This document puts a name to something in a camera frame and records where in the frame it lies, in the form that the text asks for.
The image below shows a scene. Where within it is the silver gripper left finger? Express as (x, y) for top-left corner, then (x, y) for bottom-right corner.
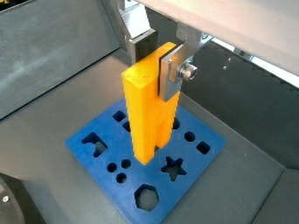
(116, 0), (157, 63)

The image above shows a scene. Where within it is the blue shape-sorting block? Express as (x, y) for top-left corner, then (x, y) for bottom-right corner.
(65, 100), (225, 224)

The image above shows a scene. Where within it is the yellow double-square peg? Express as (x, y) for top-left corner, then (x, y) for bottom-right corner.
(121, 42), (180, 165)

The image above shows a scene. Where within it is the black curved holder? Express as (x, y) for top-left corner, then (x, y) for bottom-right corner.
(0, 172), (46, 224)

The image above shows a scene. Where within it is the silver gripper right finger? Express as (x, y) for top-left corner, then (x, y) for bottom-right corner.
(158, 24), (212, 102)

